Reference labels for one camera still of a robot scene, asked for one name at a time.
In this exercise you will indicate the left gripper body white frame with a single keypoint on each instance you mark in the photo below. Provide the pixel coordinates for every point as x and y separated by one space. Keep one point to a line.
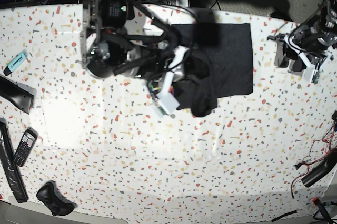
312 50

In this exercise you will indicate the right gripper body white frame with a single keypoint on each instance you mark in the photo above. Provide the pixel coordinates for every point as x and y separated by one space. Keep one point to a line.
164 103

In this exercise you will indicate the black T-shirt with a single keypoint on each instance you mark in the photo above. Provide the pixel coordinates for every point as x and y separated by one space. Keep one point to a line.
220 65

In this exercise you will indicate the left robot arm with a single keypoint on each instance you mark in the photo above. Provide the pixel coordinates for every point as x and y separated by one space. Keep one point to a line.
322 21

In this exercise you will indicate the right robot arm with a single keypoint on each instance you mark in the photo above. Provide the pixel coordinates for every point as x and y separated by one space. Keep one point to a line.
108 50

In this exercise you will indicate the terrazzo pattern table cloth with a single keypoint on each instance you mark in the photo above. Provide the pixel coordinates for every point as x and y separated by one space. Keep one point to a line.
110 153

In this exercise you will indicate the black phone handset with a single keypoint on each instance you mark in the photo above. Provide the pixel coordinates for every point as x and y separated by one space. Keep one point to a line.
25 146

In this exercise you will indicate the black game controller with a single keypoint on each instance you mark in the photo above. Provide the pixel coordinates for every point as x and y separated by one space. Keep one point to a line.
58 205

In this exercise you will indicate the light blue highlighter pen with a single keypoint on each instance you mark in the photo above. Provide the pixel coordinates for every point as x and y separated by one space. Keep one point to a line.
15 62

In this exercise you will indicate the black handheld tool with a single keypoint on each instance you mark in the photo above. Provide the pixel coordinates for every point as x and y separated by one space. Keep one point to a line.
19 97

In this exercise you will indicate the long black bar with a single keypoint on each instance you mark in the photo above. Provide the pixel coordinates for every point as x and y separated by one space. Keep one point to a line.
11 170

